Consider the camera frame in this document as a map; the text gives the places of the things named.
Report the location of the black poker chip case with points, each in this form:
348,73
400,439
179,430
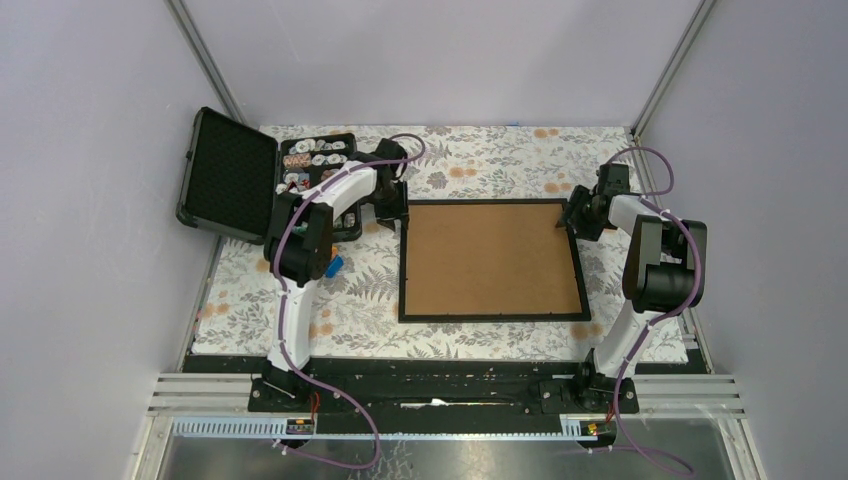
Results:
233,174

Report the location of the orange blue toy block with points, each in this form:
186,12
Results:
336,263

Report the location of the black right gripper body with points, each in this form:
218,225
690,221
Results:
587,225

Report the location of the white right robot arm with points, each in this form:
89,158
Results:
663,275

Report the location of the left aluminium corner post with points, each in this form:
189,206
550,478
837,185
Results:
185,22

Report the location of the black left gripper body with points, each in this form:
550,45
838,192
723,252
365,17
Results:
391,204

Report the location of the aluminium corner post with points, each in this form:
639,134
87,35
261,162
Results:
185,22
676,60

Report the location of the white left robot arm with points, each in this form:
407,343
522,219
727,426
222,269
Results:
299,241

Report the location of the right aluminium corner post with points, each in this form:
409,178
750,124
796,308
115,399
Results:
676,60

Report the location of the black picture frame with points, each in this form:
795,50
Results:
402,291

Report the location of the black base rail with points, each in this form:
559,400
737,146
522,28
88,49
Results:
438,397

